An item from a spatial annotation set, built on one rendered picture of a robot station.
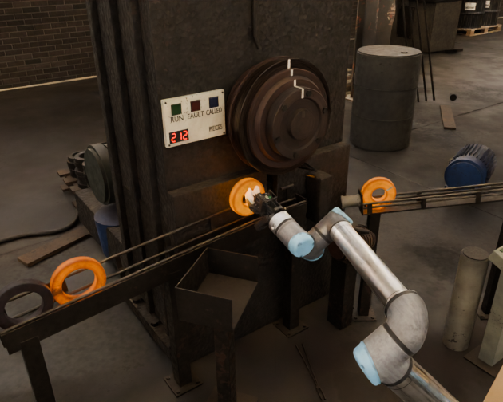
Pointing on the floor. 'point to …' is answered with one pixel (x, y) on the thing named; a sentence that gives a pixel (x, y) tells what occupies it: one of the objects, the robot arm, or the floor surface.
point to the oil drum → (384, 96)
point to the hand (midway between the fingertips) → (247, 192)
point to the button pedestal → (500, 313)
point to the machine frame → (251, 321)
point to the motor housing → (343, 283)
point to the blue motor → (470, 167)
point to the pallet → (74, 173)
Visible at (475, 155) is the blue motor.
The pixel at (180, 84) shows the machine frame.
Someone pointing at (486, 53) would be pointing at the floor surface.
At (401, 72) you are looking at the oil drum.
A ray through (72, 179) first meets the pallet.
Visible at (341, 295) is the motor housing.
